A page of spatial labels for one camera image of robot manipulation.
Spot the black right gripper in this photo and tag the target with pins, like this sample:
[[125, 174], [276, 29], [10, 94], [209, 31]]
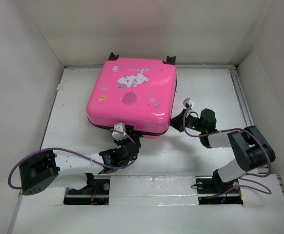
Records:
[[176, 122]]

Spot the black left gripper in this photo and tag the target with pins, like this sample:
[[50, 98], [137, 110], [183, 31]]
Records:
[[134, 136]]

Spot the pink hard-shell suitcase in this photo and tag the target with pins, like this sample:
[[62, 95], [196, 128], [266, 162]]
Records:
[[136, 92]]

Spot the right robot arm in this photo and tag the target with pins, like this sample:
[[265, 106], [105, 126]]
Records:
[[250, 149]]

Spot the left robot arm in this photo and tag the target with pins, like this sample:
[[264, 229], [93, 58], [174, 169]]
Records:
[[59, 167]]

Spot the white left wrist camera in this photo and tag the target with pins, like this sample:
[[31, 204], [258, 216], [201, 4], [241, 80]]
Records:
[[118, 132]]

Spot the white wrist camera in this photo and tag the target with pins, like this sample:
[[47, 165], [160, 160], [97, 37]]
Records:
[[118, 132], [189, 103]]

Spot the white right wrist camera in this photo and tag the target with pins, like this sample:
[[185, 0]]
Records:
[[189, 103]]

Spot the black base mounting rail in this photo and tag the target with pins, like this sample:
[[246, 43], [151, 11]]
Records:
[[153, 191]]

